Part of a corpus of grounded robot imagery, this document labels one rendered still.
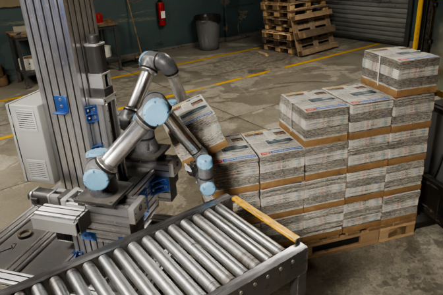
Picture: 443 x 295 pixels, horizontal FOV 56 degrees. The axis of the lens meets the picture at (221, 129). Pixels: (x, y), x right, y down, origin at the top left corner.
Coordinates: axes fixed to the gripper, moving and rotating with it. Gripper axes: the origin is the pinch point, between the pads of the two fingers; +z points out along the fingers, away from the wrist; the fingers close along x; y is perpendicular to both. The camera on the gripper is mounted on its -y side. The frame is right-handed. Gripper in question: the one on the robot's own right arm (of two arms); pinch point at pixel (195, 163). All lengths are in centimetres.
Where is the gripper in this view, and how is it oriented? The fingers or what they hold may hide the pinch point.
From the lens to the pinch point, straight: 237.7
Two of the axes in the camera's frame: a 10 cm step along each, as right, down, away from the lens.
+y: -3.6, -8.3, -4.4
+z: -2.7, -3.5, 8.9
